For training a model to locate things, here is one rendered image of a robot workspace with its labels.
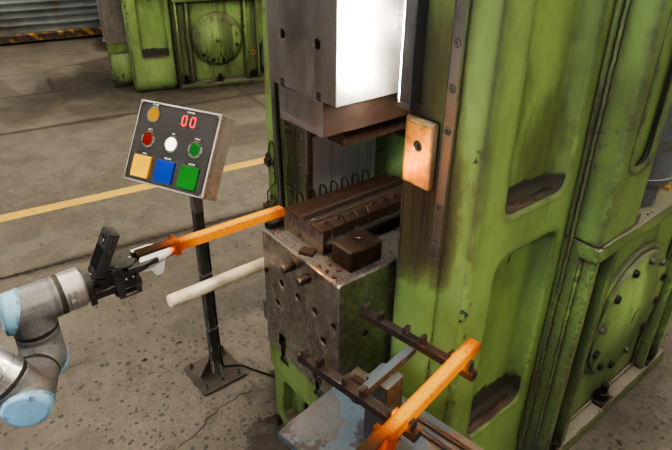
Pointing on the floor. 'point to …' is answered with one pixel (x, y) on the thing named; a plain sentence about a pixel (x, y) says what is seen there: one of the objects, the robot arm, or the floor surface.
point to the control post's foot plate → (202, 376)
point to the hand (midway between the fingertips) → (166, 246)
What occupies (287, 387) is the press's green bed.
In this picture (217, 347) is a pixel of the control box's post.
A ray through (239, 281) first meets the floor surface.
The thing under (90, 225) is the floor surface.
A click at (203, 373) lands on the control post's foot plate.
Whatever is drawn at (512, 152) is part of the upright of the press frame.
